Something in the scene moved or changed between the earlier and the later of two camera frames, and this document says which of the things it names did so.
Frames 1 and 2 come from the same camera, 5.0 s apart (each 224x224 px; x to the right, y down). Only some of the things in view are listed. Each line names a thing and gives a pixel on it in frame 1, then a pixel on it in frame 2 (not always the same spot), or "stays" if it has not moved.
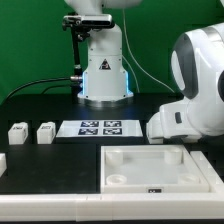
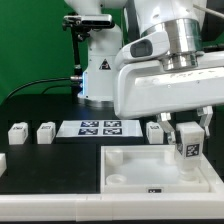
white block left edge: x=3 y=163 stays
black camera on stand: x=81 y=26 stays
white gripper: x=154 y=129 -> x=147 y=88
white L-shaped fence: x=183 y=206 stays
